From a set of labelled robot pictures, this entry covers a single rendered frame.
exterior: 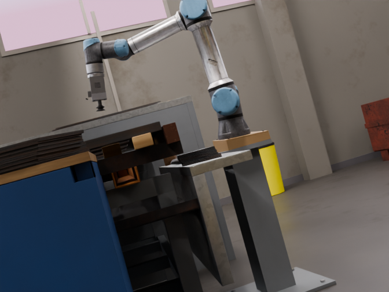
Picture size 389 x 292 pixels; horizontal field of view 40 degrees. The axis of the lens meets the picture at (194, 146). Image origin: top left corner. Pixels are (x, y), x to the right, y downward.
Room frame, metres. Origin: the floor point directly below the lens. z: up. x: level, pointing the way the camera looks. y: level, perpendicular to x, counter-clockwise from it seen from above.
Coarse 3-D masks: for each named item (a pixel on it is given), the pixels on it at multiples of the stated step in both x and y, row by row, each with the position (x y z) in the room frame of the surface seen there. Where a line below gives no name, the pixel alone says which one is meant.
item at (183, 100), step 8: (160, 104) 3.32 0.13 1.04; (168, 104) 3.33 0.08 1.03; (176, 104) 3.33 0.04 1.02; (128, 112) 3.29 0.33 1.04; (136, 112) 3.30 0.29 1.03; (144, 112) 3.31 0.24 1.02; (96, 120) 3.26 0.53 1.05; (104, 120) 3.27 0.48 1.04; (112, 120) 3.28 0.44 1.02; (120, 120) 3.28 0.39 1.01; (64, 128) 3.24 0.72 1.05; (72, 128) 3.24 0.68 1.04; (80, 128) 3.25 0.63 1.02; (88, 128) 3.25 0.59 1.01; (40, 136) 3.21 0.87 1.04; (8, 144) 3.19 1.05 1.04
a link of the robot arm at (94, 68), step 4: (88, 64) 2.36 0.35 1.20; (92, 64) 2.36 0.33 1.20; (96, 64) 2.36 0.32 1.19; (100, 64) 2.37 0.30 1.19; (88, 68) 2.37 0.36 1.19; (92, 68) 2.36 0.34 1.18; (96, 68) 2.36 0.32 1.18; (100, 68) 2.37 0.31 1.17; (88, 72) 2.37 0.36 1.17; (92, 72) 2.36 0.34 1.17; (96, 72) 2.36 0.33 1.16; (100, 72) 2.37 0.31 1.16
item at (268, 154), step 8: (272, 144) 5.89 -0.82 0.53; (264, 152) 5.83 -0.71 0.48; (272, 152) 5.87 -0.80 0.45; (264, 160) 5.83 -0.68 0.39; (272, 160) 5.86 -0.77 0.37; (264, 168) 5.84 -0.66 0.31; (272, 168) 5.85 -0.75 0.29; (272, 176) 5.85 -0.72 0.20; (280, 176) 5.92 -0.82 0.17; (272, 184) 5.85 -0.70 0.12; (280, 184) 5.89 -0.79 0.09; (272, 192) 5.85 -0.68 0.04; (280, 192) 5.88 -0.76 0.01
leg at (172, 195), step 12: (156, 192) 1.76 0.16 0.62; (168, 192) 1.76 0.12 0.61; (168, 204) 1.76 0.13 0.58; (180, 216) 1.77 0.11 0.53; (168, 228) 1.76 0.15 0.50; (180, 228) 1.76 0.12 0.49; (180, 240) 1.76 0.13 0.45; (180, 252) 1.76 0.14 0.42; (180, 264) 1.76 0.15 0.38; (192, 264) 1.77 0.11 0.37; (180, 276) 1.76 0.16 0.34; (192, 276) 1.76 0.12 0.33; (192, 288) 1.76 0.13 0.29
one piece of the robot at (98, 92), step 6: (90, 78) 2.35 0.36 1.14; (96, 78) 2.36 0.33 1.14; (102, 78) 2.36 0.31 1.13; (90, 84) 2.35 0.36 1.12; (96, 84) 2.36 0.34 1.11; (102, 84) 2.36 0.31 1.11; (96, 90) 2.36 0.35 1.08; (102, 90) 2.36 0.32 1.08; (90, 96) 2.38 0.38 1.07; (96, 96) 2.36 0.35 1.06; (102, 96) 2.36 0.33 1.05
